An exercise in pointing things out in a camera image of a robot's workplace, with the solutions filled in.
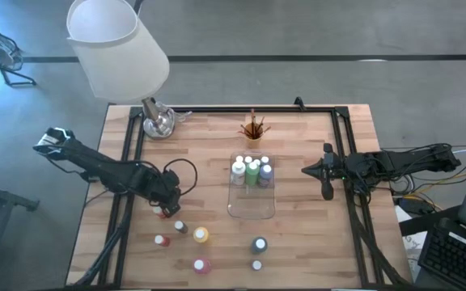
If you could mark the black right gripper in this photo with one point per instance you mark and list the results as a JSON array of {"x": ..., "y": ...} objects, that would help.
[{"x": 330, "y": 169}]

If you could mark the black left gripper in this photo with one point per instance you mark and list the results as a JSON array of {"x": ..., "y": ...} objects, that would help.
[{"x": 170, "y": 194}]

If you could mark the red small paint bottle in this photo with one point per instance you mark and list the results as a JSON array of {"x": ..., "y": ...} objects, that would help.
[
  {"x": 162, "y": 241},
  {"x": 158, "y": 211}
]

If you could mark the dark umber small paint bottle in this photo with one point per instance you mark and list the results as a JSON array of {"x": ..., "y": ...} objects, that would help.
[{"x": 180, "y": 226}]

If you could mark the yellow large paint bottle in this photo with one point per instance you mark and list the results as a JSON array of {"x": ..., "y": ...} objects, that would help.
[{"x": 200, "y": 234}]

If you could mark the grey small paint bottle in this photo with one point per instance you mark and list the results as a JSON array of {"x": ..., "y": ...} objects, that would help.
[{"x": 264, "y": 159}]

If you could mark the light pink small paint bottle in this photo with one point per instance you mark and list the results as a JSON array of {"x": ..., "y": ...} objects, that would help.
[{"x": 257, "y": 162}]

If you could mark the green large paint bottle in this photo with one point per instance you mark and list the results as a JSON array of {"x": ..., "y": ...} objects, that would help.
[{"x": 252, "y": 173}]

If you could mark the magenta small paint bottle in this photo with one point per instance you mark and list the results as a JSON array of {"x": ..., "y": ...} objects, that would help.
[{"x": 248, "y": 159}]

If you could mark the orange plastic cup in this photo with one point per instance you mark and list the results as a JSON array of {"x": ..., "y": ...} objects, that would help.
[{"x": 253, "y": 141}]

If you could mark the white large paint bottle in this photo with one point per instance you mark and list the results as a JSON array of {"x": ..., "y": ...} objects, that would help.
[{"x": 238, "y": 171}]

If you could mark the clear plastic bin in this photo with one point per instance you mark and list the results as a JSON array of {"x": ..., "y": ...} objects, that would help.
[{"x": 253, "y": 202}]

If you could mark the brown small paint bottle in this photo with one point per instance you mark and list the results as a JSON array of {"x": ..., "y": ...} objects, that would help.
[{"x": 239, "y": 158}]

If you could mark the pink large paint bottle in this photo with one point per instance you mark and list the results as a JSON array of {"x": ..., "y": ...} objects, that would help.
[{"x": 202, "y": 266}]

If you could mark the teal large paint bottle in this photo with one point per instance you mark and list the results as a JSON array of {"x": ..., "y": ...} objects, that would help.
[{"x": 259, "y": 245}]

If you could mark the light purple small paint bottle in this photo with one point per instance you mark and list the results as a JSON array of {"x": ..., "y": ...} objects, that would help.
[{"x": 257, "y": 265}]

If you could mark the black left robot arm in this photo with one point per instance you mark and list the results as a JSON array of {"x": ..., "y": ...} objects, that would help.
[{"x": 107, "y": 171}]

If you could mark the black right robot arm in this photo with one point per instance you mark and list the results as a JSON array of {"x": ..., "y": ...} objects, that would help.
[{"x": 399, "y": 161}]

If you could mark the chrome lamp base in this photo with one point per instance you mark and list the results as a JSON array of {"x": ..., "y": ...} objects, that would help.
[{"x": 160, "y": 125}]

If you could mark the black clamp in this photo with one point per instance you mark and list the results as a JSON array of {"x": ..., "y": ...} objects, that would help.
[{"x": 299, "y": 104}]

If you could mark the clear plastic wrap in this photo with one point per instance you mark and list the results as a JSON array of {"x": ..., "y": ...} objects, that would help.
[{"x": 180, "y": 116}]

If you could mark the white paper sheet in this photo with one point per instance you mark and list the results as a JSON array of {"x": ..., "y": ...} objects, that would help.
[{"x": 413, "y": 242}]

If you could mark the black desk bar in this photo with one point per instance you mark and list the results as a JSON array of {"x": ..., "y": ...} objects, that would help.
[{"x": 427, "y": 224}]

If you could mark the white lamp shade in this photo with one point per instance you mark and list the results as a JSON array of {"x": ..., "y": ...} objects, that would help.
[{"x": 115, "y": 60}]

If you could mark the black keyboard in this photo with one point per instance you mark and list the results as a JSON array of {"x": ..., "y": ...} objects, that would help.
[{"x": 455, "y": 258}]

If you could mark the grey side table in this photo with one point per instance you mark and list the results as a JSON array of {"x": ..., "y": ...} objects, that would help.
[{"x": 2, "y": 196}]

